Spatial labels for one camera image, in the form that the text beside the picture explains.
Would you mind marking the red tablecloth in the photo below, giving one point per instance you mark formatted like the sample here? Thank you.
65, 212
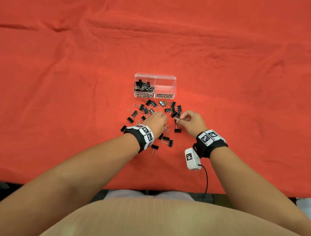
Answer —
73, 73

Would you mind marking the person's right forearm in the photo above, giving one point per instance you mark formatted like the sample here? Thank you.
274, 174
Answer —
257, 184

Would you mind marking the person's grey trousers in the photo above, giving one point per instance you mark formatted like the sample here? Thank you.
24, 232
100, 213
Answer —
119, 194

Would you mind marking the heap of sorted small clips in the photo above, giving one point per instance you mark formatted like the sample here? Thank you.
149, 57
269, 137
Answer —
144, 86

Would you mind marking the clear two-compartment plastic box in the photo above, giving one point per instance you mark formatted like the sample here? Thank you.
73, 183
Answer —
165, 83

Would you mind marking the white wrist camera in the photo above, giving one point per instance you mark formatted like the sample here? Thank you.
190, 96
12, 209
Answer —
193, 163

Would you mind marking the person's left forearm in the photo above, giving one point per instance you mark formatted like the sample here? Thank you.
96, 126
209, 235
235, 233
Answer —
73, 177

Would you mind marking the black wristband with marker tags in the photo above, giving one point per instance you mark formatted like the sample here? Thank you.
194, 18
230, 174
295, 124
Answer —
136, 137
215, 147

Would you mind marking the person's right hand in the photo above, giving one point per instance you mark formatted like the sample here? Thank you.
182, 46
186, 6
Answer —
194, 122

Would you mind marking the person's beige shirt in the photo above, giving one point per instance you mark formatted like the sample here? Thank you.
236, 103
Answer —
158, 218

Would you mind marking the pile of black binder clips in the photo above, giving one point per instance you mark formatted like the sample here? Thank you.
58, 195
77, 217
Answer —
170, 143

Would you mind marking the person's left hand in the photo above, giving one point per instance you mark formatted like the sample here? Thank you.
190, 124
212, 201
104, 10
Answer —
156, 122

